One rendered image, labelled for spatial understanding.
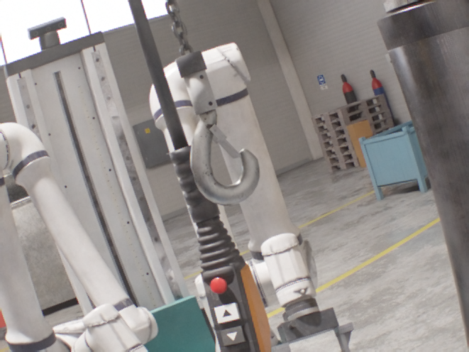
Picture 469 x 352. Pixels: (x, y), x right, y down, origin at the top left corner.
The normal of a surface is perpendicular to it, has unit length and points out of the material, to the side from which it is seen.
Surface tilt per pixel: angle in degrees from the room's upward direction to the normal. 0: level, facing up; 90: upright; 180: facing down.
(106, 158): 90
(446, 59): 90
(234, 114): 100
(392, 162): 90
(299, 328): 67
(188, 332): 90
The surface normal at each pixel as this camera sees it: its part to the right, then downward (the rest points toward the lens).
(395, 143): -0.77, 0.30
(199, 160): 0.15, -0.05
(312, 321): 0.17, -0.42
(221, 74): 0.11, 0.22
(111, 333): 0.02, -0.29
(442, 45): -0.22, 0.14
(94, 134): 0.42, -0.08
